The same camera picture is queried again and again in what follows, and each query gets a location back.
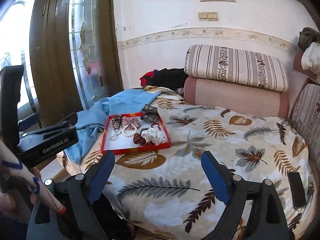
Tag flower hair claw clip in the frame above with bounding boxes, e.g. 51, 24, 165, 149
112, 114, 122, 131

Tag red plaid scrunchie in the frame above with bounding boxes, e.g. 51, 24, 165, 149
121, 116, 141, 130

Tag white dotted scrunchie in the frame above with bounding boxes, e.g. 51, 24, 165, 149
140, 127, 168, 146

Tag light blue cloth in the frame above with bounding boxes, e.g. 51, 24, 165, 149
64, 89, 161, 165

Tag dark red dotted scrunchie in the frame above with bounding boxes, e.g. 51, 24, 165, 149
133, 133, 153, 146

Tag white pearl bracelet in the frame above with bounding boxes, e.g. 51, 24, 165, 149
121, 123, 138, 138

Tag olive green garment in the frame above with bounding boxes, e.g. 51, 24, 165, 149
298, 27, 320, 50

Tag white cable with blue tape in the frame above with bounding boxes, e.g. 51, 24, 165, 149
0, 139, 67, 215

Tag person's left hand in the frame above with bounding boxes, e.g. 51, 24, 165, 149
1, 166, 37, 224

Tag beige wall switch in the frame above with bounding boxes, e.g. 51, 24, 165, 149
198, 12, 219, 21

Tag striped floral side pillow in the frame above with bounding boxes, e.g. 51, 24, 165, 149
288, 83, 319, 168

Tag black phone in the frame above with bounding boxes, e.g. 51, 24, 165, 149
287, 172, 306, 209

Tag white crumpled cloth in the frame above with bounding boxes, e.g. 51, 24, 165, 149
301, 42, 320, 75

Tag red tray white inside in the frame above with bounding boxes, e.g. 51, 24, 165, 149
100, 112, 171, 155

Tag leaf pattern blanket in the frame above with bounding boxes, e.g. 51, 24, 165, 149
57, 87, 317, 239

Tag grey sheer scrunchie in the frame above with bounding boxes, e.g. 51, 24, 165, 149
140, 104, 159, 124

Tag wooden glass door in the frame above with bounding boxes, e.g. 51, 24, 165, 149
29, 0, 123, 126

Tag pink bolster cushion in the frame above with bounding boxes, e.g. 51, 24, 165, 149
184, 77, 289, 118

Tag black and red clothes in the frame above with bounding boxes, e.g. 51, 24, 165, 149
140, 68, 188, 90

